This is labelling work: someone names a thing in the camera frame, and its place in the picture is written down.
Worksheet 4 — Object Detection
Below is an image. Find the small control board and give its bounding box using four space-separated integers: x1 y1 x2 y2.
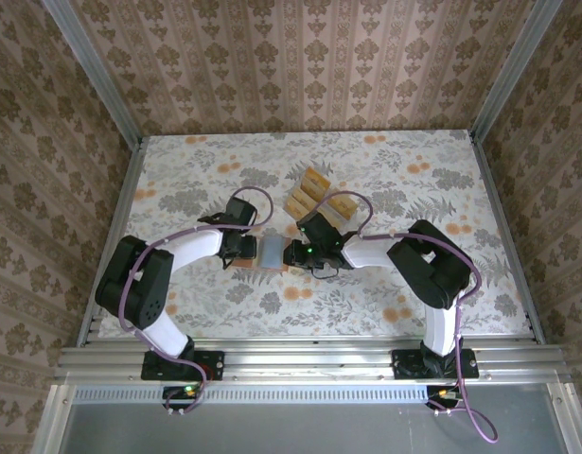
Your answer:
425 385 464 411
162 385 201 411

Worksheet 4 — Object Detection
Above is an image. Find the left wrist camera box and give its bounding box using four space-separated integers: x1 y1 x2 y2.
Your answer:
198 196 259 229

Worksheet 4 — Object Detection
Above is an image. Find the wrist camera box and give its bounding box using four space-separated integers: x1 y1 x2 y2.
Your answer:
198 196 259 229
295 211 343 248

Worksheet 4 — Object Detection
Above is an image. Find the floral table cover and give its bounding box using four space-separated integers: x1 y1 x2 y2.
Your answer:
98 130 532 340

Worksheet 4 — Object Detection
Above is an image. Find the slotted grey cable duct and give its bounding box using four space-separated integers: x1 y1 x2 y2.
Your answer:
72 383 555 406

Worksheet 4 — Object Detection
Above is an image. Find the aluminium table side rail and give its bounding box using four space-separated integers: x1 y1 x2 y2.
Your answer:
467 131 548 345
76 136 149 349

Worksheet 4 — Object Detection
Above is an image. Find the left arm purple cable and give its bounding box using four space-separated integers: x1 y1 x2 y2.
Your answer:
115 186 275 417

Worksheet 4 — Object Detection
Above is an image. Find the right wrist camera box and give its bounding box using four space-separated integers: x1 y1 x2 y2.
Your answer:
295 211 343 248

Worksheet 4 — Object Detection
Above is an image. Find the aluminium frame bar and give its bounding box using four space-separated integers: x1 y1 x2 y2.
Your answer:
545 381 582 454
32 383 77 454

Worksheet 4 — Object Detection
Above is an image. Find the aluminium mounting beam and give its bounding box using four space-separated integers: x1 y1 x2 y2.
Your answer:
53 343 575 385

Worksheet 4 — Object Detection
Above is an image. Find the grey metal panel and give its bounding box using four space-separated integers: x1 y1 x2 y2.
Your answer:
58 401 578 454

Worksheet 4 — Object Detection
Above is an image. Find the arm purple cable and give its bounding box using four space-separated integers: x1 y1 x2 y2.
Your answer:
311 190 500 445
115 186 275 417

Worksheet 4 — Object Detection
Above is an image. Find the aluminium frame post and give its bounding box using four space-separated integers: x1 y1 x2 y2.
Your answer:
468 0 565 143
40 0 146 148

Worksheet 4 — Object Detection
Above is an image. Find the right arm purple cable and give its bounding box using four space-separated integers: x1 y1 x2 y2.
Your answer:
311 190 500 445

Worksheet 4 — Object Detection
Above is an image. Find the pink card holder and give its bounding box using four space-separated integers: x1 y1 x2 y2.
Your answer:
232 234 290 276

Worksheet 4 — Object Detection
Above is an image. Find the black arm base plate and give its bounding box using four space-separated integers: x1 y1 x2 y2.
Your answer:
141 349 225 382
391 348 480 379

